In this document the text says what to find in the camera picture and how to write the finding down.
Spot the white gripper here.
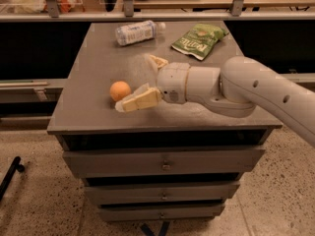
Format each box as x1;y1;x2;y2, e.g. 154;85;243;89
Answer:
115;54;190;112

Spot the orange fruit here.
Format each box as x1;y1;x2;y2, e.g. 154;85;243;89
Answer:
109;81;131;101

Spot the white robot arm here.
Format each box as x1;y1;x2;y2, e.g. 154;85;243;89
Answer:
115;56;315;146

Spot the clear plastic water bottle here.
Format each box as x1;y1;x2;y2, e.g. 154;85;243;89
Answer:
115;21;166;46

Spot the green chip bag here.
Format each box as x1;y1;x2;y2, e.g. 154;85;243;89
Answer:
171;24;228;61

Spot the grey drawer cabinet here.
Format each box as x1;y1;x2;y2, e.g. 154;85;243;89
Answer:
47;22;281;210

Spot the top grey drawer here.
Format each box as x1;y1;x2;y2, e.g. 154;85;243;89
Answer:
63;146;265;178

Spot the grey drawer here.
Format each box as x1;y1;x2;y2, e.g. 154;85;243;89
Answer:
85;181;239;205
63;146;265;178
98;203;224;221

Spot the middle grey drawer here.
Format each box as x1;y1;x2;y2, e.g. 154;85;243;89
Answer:
85;181;239;205

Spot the bottom grey drawer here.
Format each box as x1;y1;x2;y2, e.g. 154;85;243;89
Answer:
98;203;224;221

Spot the black pole on floor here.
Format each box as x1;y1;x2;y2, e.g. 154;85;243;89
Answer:
0;156;25;201

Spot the metal shelf rail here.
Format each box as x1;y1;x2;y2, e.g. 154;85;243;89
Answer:
0;0;315;22

